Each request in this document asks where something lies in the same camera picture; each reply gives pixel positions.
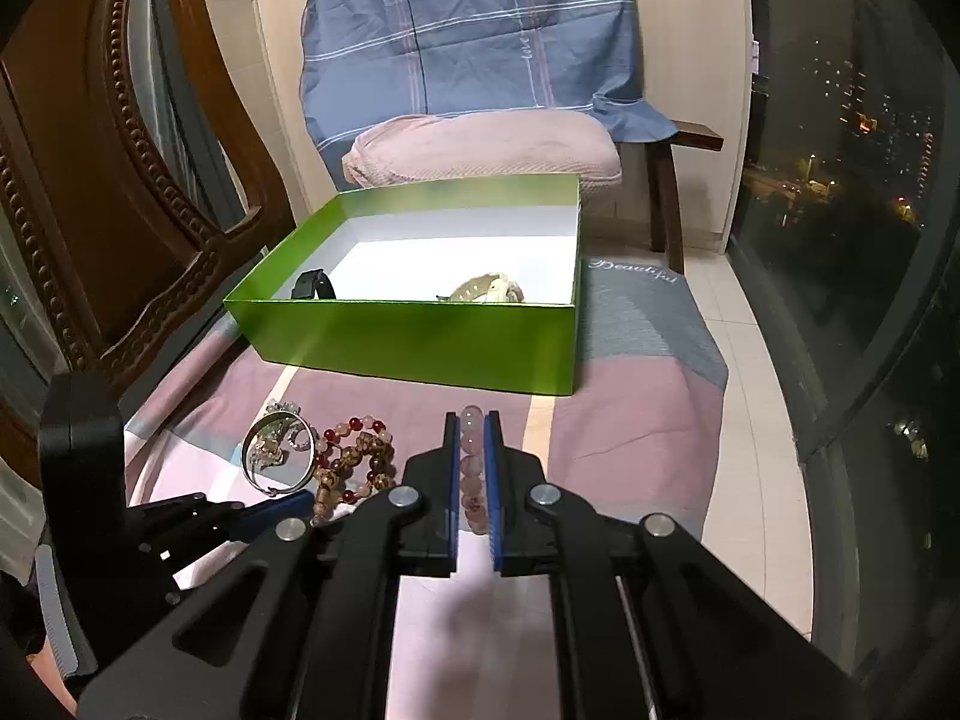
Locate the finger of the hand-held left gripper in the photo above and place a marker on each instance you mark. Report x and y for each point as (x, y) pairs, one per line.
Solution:
(187, 511)
(277, 511)

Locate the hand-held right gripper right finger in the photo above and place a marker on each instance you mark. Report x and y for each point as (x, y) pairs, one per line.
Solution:
(491, 495)

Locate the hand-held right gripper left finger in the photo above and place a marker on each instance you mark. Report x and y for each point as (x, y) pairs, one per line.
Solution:
(452, 495)

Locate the silver bangle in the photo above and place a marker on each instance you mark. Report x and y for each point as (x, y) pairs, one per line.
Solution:
(247, 457)

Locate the green cardboard box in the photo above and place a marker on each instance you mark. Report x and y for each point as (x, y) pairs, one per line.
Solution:
(420, 337)

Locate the pink and grey striped sheet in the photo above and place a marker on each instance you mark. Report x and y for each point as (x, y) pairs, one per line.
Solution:
(637, 420)

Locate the beige wrist watch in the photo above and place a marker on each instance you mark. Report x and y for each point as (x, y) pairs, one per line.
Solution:
(480, 290)

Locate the black wrist watch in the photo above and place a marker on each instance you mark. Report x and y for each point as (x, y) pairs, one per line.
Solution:
(311, 285)

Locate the carved wooden chair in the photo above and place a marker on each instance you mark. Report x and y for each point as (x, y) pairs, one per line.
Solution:
(67, 165)

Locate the pink cushion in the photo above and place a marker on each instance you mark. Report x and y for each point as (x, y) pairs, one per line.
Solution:
(480, 150)

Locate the dark wooden armchair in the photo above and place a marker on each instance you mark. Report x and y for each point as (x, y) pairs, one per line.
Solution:
(694, 136)

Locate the blue plaid cloth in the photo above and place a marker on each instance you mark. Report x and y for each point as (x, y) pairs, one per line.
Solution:
(465, 37)

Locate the dark glass window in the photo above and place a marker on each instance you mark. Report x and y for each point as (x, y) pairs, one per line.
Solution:
(847, 202)

